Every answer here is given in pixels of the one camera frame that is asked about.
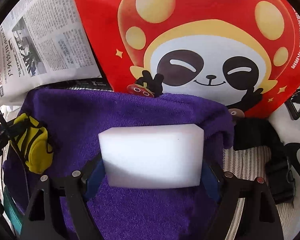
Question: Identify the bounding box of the white sponge block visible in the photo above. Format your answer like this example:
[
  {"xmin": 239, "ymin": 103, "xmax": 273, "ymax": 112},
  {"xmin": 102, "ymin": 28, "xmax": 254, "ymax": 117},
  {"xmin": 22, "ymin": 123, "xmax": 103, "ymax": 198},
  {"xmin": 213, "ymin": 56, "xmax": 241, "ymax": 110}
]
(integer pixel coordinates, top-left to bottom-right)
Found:
[{"xmin": 98, "ymin": 124, "xmax": 204, "ymax": 189}]

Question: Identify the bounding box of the white Nike waist bag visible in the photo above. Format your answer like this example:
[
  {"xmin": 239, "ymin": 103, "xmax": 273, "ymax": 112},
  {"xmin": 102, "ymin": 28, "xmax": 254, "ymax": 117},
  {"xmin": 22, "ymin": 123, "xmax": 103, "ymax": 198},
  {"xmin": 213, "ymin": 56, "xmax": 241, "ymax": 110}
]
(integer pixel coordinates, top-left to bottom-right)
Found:
[{"xmin": 234, "ymin": 87, "xmax": 300, "ymax": 209}]

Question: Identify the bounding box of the yellow mesh pouch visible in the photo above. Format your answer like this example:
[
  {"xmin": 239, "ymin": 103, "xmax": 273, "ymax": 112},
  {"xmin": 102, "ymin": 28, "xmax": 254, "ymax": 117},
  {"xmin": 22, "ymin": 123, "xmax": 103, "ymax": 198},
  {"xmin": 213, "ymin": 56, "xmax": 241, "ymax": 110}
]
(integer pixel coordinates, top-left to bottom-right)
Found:
[{"xmin": 10, "ymin": 113, "xmax": 54, "ymax": 174}]

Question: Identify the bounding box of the red panda paper bag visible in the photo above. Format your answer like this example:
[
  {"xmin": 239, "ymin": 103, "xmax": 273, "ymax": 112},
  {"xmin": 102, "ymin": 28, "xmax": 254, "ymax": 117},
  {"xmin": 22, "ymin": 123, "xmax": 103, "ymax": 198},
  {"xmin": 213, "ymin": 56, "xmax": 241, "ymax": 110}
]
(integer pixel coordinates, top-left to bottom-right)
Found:
[{"xmin": 75, "ymin": 0, "xmax": 300, "ymax": 118}]

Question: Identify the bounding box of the purple towel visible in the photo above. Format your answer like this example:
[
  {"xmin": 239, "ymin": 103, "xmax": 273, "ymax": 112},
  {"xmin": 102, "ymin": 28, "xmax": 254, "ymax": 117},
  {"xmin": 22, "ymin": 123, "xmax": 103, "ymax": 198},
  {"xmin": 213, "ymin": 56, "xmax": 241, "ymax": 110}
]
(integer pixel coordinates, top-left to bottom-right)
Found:
[{"xmin": 2, "ymin": 87, "xmax": 235, "ymax": 240}]

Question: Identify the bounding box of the folded newspaper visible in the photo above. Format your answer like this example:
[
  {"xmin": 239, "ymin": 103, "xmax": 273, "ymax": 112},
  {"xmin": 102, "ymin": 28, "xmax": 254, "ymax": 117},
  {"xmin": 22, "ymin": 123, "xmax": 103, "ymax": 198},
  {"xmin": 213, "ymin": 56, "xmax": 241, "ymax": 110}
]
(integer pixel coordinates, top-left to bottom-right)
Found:
[{"xmin": 0, "ymin": 0, "xmax": 101, "ymax": 105}]

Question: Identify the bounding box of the teal striped cloth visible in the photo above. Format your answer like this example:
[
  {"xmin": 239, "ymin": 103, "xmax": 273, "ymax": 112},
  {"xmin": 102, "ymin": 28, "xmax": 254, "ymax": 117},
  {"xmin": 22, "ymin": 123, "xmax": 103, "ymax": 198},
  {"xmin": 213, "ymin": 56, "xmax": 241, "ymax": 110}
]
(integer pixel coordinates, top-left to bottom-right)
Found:
[{"xmin": 4, "ymin": 187, "xmax": 23, "ymax": 234}]

